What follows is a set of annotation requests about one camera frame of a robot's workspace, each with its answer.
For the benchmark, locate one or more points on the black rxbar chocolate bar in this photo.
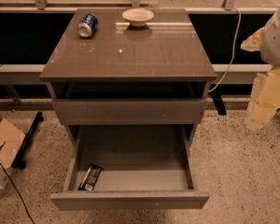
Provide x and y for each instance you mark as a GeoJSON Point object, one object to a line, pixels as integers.
{"type": "Point", "coordinates": [90, 178]}

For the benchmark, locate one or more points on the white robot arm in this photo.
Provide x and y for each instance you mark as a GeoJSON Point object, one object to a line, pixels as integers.
{"type": "Point", "coordinates": [270, 45]}

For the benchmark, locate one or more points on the cardboard box left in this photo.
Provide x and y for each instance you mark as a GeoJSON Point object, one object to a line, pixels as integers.
{"type": "Point", "coordinates": [10, 142]}

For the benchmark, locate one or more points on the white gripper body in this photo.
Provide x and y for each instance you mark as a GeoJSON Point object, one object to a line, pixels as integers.
{"type": "Point", "coordinates": [276, 39]}

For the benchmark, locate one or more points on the white ceramic bowl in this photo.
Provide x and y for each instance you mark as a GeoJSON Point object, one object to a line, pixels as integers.
{"type": "Point", "coordinates": [138, 17]}

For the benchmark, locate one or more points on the grey drawer cabinet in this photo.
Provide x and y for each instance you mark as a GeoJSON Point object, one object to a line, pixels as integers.
{"type": "Point", "coordinates": [163, 60]}

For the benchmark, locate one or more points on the closed grey top drawer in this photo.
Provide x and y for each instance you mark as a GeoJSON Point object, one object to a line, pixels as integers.
{"type": "Point", "coordinates": [128, 112]}

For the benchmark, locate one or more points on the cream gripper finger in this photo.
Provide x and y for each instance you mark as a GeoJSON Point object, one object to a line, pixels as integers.
{"type": "Point", "coordinates": [253, 43]}

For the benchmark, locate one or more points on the open grey middle drawer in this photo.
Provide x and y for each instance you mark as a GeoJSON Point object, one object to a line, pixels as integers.
{"type": "Point", "coordinates": [144, 167]}

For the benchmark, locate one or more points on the blue pepsi can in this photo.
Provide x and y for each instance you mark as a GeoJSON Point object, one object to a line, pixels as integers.
{"type": "Point", "coordinates": [87, 25]}

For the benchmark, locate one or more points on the black bracket leg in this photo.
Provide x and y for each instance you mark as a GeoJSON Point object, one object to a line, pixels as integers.
{"type": "Point", "coordinates": [219, 104]}

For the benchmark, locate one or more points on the black bar stand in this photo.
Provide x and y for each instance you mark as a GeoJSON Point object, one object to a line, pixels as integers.
{"type": "Point", "coordinates": [19, 162]}

